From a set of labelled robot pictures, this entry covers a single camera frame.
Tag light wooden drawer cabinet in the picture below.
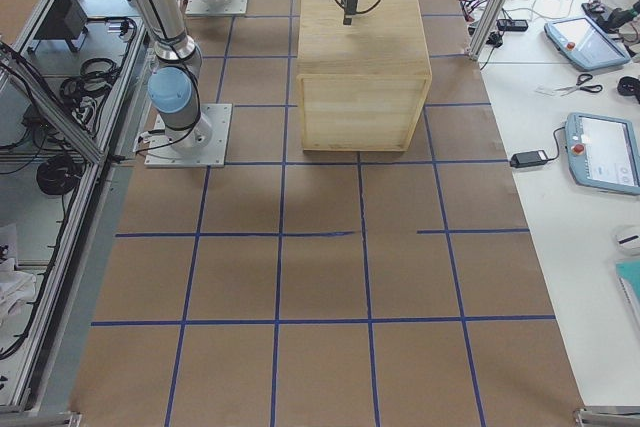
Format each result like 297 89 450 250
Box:
296 0 432 152

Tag far teach pendant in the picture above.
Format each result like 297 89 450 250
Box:
544 16 630 72

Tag teach pendant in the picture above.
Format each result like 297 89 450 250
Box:
544 16 630 72
565 112 639 196

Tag black power adapter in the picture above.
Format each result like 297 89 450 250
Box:
509 150 549 169

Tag near teach pendant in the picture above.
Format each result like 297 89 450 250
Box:
565 112 639 196

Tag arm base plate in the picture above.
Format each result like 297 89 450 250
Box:
186 0 248 17
144 103 233 168

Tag aluminium frame post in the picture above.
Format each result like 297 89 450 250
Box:
467 0 530 61

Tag black handled scissors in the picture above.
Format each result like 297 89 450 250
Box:
555 73 603 96

